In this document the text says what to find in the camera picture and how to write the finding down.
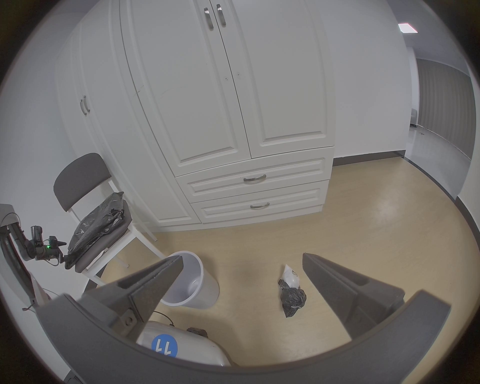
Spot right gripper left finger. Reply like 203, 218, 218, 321
80, 255, 184, 341

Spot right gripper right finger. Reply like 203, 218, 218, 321
302, 253, 406, 341

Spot black plastic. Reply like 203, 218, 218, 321
278, 279, 307, 319

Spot black plastic bag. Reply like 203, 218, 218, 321
64, 191, 126, 270

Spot white paper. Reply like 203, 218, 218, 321
279, 264, 301, 289

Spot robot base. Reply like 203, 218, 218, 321
22, 270, 231, 367

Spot white trash bin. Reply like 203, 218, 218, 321
159, 250, 220, 310

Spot white chair with grey seat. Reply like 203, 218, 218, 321
53, 152, 167, 287

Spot white wardrobe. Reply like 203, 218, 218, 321
54, 0, 336, 234

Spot black cable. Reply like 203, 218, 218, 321
154, 310, 176, 328

